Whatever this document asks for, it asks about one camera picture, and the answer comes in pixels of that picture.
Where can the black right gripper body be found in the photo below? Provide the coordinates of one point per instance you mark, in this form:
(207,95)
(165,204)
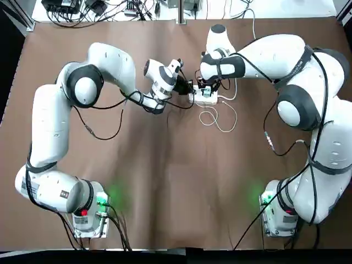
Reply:
(208,82)

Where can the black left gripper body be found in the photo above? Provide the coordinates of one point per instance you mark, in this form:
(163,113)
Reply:
(181,86)

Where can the pale blue phone charger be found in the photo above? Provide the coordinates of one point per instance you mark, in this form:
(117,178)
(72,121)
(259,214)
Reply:
(206,92)

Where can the white power strip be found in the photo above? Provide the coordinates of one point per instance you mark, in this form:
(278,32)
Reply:
(203,101)

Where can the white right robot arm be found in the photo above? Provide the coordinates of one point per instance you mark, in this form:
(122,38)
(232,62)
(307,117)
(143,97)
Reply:
(275,55)

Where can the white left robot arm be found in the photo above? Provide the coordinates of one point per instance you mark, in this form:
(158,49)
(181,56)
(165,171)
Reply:
(49,123)

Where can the black power adapter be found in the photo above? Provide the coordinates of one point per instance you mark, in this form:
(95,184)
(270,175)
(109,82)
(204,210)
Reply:
(96,8)

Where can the small grey box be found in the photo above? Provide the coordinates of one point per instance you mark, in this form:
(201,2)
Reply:
(173,3)

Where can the small grey adapter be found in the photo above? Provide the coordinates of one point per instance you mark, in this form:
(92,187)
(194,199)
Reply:
(131,11)

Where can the black electronics box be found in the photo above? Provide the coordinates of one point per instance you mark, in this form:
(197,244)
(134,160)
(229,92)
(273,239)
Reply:
(59,8)

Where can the grey aluminium frame post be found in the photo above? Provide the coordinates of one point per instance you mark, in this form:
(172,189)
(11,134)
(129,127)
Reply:
(181,11)

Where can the grey aluminium frame rail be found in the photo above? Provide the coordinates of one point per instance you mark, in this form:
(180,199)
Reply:
(30,26)
(346,19)

